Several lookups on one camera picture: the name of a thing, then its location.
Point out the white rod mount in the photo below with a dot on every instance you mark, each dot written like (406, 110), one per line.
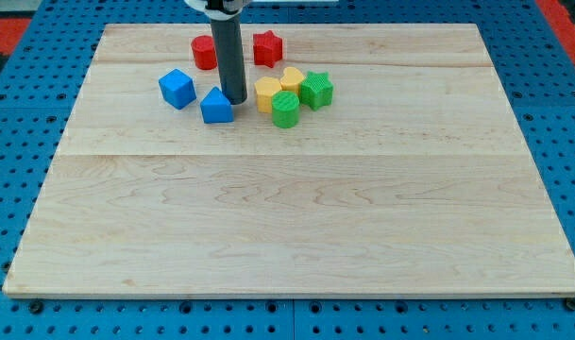
(218, 9)

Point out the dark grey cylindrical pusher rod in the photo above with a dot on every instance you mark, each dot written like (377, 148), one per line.
(228, 46)

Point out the green cylinder block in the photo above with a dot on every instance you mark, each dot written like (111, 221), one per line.
(285, 109)

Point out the red star block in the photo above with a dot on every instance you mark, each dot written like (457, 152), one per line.
(267, 48)

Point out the green star block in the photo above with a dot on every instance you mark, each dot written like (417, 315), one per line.
(316, 90)

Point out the red cylinder block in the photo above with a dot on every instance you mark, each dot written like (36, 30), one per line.
(204, 52)

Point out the yellow hexagon block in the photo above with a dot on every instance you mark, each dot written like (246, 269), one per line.
(265, 88)

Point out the blue cube block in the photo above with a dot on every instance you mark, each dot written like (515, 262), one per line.
(177, 89)

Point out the blue triangle block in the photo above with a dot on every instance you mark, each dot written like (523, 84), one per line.
(216, 108)

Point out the yellow heart block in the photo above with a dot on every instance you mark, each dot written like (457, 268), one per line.
(291, 80)

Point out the light wooden board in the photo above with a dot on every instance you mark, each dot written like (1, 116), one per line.
(415, 182)

